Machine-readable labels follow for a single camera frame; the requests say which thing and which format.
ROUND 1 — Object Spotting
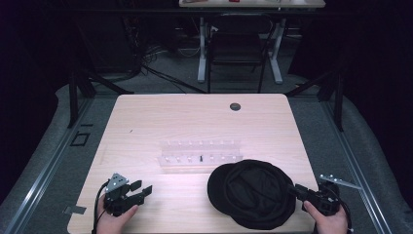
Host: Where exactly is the black tape square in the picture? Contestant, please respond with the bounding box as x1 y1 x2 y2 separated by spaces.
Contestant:
69 131 92 147

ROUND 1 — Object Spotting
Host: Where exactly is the black metal stand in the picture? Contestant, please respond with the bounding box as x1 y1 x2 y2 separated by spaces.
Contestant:
284 68 346 133
66 68 134 129

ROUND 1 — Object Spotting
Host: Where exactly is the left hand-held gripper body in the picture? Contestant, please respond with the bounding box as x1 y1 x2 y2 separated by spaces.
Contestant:
103 173 145 217

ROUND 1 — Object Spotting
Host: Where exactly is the white-legged desk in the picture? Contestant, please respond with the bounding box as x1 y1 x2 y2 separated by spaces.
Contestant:
178 0 326 86

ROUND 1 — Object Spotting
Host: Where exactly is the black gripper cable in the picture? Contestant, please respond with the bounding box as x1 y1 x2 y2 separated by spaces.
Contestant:
337 197 355 234
92 180 111 234

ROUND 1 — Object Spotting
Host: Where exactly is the black hat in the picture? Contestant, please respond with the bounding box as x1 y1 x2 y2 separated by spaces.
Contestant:
206 159 297 231

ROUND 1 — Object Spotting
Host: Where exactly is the person's left hand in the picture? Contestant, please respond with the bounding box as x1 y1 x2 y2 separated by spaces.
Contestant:
95 194 139 234

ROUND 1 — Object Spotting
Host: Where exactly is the person's right hand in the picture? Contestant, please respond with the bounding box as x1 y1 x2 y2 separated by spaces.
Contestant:
303 200 349 234

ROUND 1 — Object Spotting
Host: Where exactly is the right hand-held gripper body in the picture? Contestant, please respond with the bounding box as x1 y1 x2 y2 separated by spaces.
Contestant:
302 174 362 217

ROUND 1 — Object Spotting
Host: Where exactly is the black floor cable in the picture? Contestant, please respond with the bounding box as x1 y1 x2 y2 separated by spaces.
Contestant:
141 63 208 95

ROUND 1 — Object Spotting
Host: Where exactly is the black chair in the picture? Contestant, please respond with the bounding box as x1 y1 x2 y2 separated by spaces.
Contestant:
206 13 275 95

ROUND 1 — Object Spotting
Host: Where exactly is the grey tape strip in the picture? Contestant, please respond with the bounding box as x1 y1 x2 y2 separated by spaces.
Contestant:
62 205 88 215

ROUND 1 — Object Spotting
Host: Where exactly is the metal floor rail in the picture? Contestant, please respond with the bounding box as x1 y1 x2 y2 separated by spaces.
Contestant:
3 97 95 234
319 98 394 234

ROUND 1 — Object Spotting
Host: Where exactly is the clear acrylic rack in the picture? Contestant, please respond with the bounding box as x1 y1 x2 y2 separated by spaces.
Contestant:
157 138 244 170

